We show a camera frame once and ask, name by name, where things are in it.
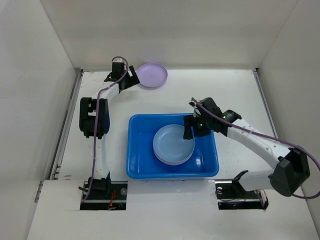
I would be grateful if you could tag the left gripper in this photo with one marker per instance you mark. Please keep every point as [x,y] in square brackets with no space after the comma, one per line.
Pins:
[133,79]

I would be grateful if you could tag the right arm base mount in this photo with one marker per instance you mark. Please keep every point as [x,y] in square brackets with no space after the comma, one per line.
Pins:
[231,196]

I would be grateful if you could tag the blue plastic bin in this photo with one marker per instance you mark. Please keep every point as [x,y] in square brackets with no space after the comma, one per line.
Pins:
[142,162]

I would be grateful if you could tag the light blue plate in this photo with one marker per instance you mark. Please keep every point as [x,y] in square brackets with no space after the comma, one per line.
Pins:
[170,139]

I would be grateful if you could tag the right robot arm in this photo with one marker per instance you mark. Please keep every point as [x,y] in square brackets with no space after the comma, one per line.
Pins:
[289,167]

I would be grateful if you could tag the purple plate front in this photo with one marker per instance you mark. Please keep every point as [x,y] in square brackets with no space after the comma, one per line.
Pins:
[173,158]

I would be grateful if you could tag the aluminium rail left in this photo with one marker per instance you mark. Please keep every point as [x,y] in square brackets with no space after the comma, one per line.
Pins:
[64,132]

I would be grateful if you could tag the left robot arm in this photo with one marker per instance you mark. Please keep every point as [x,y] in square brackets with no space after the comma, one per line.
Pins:
[95,122]

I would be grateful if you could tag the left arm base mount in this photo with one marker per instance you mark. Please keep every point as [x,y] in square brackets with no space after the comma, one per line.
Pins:
[116,200]

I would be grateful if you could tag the purple plate back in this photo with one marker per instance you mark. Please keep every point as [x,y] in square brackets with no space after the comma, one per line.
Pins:
[152,75]

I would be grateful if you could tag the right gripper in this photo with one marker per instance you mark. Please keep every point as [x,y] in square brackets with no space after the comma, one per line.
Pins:
[194,124]

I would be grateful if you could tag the purple plate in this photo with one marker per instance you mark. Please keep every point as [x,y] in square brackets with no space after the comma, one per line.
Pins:
[152,75]
[173,158]

